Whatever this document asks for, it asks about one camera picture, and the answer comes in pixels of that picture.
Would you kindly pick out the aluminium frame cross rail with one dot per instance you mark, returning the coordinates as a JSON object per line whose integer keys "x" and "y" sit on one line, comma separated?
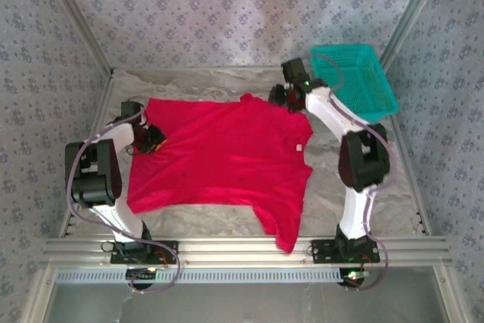
{"x": 227, "y": 251}

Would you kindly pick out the aluminium frame leg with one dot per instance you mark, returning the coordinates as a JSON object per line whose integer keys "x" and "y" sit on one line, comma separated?
{"x": 38, "y": 296}
{"x": 450, "y": 296}

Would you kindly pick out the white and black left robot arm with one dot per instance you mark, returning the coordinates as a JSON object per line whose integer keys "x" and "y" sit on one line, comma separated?
{"x": 94, "y": 171}

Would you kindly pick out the red t-shirt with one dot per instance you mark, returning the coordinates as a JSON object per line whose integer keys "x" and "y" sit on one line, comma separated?
{"x": 227, "y": 156}

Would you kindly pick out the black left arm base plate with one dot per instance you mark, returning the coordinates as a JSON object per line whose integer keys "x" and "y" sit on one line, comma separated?
{"x": 118, "y": 256}

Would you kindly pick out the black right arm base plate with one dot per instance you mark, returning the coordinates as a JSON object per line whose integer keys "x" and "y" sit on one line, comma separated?
{"x": 325, "y": 256}

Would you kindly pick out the aluminium frame post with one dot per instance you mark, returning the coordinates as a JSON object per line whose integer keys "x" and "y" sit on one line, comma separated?
{"x": 411, "y": 16}
{"x": 78, "y": 16}

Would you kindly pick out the black controller board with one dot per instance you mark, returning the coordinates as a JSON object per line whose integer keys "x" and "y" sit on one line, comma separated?
{"x": 355, "y": 280}
{"x": 140, "y": 273}

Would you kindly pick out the teal plastic basket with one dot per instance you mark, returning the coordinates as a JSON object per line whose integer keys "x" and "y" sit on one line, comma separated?
{"x": 363, "y": 84}

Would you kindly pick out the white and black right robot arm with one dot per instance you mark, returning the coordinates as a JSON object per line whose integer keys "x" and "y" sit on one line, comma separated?
{"x": 325, "y": 107}

